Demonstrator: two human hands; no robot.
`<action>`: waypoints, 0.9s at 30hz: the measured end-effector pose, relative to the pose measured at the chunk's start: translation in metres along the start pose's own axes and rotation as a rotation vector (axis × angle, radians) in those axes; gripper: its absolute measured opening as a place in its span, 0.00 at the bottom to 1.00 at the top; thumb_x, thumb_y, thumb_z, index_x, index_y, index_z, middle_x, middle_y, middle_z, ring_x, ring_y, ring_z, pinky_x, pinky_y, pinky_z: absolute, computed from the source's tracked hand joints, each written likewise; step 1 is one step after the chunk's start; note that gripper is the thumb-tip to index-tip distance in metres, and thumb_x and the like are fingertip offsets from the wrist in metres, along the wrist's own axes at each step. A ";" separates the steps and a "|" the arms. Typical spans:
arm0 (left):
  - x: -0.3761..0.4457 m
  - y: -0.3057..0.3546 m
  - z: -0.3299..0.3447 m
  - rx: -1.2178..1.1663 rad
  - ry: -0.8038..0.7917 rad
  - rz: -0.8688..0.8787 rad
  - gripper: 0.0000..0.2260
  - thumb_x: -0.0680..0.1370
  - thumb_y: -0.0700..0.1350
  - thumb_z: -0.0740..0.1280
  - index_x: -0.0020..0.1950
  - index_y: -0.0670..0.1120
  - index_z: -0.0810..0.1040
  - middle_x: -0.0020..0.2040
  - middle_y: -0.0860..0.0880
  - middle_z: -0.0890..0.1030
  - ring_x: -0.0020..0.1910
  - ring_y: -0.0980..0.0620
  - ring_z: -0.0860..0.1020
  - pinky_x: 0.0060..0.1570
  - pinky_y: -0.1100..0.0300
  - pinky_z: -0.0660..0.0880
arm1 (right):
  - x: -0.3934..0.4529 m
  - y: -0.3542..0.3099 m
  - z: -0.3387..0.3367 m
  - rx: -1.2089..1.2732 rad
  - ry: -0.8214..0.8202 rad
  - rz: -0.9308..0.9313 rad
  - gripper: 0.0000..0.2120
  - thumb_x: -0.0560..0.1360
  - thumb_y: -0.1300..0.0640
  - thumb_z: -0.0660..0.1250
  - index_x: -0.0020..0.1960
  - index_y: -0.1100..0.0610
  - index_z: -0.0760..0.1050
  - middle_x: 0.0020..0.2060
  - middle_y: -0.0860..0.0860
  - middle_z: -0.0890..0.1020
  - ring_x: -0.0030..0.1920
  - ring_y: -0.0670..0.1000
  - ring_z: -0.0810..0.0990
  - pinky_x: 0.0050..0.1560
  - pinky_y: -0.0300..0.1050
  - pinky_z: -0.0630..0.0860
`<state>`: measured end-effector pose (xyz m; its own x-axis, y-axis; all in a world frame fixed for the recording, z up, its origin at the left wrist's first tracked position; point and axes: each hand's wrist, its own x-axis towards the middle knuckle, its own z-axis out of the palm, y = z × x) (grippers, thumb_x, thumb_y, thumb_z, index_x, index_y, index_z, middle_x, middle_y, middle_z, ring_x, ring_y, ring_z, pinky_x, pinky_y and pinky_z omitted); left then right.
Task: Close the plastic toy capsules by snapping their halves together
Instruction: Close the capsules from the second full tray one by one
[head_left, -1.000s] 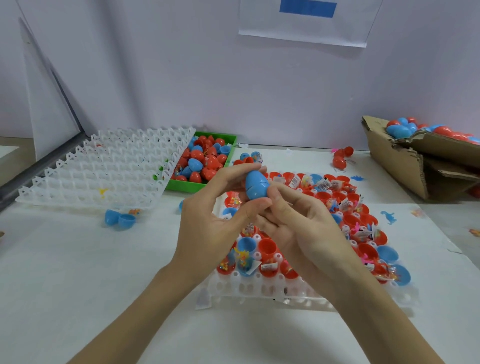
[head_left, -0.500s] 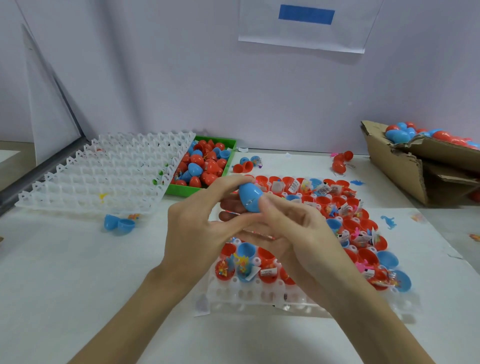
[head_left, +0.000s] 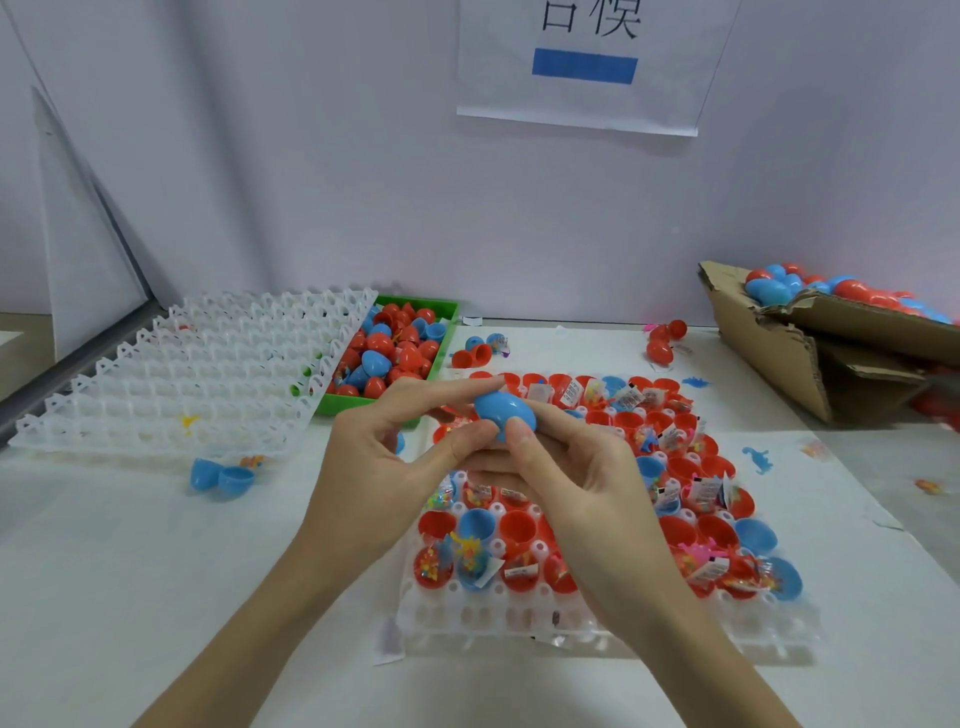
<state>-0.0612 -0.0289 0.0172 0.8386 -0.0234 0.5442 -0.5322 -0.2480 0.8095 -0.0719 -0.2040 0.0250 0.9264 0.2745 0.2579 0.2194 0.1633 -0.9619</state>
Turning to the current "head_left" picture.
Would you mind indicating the person's left hand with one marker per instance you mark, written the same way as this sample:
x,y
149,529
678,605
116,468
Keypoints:
x,y
383,488

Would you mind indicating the person's right hand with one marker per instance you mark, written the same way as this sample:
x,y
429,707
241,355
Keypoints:
x,y
593,510

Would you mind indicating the clear plastic egg tray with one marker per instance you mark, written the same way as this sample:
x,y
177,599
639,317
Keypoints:
x,y
180,368
495,623

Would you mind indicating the small capsule cluster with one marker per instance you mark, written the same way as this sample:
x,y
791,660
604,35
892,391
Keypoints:
x,y
480,350

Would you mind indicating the cardboard box of capsules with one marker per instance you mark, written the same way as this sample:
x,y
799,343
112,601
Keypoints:
x,y
762,345

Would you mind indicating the pile of finished eggs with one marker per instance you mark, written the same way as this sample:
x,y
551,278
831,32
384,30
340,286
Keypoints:
x,y
837,290

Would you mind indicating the person's right forearm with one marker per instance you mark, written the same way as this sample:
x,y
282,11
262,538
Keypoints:
x,y
705,675

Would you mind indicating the person's left forearm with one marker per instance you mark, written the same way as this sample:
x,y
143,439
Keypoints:
x,y
248,653

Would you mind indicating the green plastic tray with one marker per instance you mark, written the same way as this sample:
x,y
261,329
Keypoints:
x,y
353,405

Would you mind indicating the small orange toy piece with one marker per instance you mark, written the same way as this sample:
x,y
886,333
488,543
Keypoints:
x,y
929,486
251,461

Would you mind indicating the small white paper slip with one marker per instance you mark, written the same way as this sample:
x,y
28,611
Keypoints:
x,y
389,641

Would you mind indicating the small blue toy piece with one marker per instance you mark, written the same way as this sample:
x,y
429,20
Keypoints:
x,y
758,459

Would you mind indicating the clear triangular panel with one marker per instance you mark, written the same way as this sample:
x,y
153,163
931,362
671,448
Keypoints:
x,y
87,240

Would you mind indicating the white paper sign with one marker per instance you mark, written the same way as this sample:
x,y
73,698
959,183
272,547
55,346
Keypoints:
x,y
675,68

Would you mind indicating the grey metal rail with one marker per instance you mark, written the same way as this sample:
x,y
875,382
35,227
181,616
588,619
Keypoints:
x,y
68,375

